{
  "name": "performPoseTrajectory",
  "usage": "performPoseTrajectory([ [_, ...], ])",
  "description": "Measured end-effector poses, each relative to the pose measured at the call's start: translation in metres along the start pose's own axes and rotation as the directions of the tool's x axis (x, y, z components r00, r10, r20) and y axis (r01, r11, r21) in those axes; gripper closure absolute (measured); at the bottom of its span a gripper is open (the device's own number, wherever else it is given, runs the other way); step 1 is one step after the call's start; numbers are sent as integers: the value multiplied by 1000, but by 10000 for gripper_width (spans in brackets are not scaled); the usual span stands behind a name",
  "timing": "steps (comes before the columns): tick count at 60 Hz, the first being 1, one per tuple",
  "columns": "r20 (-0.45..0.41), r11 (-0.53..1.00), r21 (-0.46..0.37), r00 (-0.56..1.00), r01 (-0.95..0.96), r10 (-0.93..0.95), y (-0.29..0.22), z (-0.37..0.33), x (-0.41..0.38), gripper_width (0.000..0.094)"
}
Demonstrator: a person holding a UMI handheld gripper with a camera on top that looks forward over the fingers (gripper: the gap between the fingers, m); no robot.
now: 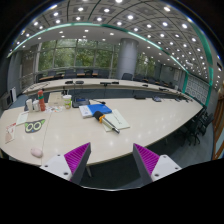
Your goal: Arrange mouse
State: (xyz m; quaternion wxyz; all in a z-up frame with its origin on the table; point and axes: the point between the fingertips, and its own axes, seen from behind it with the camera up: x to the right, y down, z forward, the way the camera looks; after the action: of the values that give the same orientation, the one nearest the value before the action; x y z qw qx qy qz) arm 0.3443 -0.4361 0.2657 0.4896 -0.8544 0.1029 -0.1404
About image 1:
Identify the white green paper cup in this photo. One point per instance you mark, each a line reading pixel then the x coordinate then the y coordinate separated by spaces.
pixel 67 101

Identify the white paper sheet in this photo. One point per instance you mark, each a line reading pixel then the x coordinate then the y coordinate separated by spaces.
pixel 22 118

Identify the black office chair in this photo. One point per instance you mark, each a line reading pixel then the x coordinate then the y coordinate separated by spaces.
pixel 197 125

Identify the beige cardboard box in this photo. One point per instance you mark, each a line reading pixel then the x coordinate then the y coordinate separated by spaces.
pixel 55 99

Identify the grey round pillar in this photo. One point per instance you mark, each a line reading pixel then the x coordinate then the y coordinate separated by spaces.
pixel 127 57

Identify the red orange bottle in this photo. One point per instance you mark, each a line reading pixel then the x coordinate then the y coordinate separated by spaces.
pixel 41 100

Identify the red white leaflet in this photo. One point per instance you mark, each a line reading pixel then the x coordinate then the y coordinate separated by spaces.
pixel 10 133

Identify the pink computer mouse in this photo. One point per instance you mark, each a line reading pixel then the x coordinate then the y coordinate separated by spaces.
pixel 36 152

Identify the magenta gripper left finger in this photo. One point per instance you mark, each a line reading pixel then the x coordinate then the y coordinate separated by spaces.
pixel 69 166

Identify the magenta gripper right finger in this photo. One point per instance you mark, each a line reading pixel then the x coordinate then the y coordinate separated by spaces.
pixel 152 166

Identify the pale green paper sheet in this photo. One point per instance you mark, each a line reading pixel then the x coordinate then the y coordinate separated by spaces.
pixel 117 120

